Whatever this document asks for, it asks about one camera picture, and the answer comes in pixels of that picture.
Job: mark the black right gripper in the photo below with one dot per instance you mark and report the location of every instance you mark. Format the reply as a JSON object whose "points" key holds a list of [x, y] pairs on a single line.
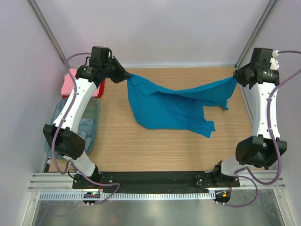
{"points": [[238, 74]]}

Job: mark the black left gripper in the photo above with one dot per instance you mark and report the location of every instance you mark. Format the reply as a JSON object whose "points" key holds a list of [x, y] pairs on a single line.
{"points": [[122, 74]]}

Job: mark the blue t shirt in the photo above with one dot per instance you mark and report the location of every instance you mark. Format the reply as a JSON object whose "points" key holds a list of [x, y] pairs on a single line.
{"points": [[156, 107]]}

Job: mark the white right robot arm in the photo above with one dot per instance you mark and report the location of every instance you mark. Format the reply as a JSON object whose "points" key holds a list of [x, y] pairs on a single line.
{"points": [[264, 146]]}

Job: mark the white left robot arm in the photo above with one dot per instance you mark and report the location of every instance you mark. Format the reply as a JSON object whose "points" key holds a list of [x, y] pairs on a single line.
{"points": [[62, 135]]}

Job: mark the red folded t shirt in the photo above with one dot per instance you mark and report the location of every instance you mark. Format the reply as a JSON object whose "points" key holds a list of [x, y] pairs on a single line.
{"points": [[100, 90]]}

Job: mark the pink folded t shirt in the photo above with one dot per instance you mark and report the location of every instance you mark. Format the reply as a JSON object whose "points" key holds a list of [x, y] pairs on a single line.
{"points": [[68, 86]]}

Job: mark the teal mesh laundry basket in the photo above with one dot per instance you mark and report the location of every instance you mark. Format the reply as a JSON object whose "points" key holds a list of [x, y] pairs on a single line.
{"points": [[91, 111]]}

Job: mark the grey t shirt in basket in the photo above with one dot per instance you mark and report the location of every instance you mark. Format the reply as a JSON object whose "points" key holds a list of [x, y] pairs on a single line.
{"points": [[86, 131]]}

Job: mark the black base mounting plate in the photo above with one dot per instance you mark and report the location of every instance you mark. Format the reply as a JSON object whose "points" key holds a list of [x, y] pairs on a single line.
{"points": [[177, 182]]}

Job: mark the right aluminium corner post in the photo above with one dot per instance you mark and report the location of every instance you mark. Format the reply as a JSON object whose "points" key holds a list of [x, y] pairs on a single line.
{"points": [[256, 31]]}

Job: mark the aluminium corner post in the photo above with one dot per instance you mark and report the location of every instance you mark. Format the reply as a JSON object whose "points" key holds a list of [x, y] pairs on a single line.
{"points": [[256, 31], [47, 30]]}

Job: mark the left aluminium corner post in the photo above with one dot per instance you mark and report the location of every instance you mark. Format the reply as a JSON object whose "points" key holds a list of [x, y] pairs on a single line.
{"points": [[47, 30]]}

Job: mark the aluminium frame rail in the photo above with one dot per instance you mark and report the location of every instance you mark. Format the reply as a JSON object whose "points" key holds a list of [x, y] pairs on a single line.
{"points": [[56, 181]]}

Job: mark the white slotted cable duct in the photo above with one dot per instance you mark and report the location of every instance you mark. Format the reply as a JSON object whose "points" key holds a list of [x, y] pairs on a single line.
{"points": [[94, 196]]}

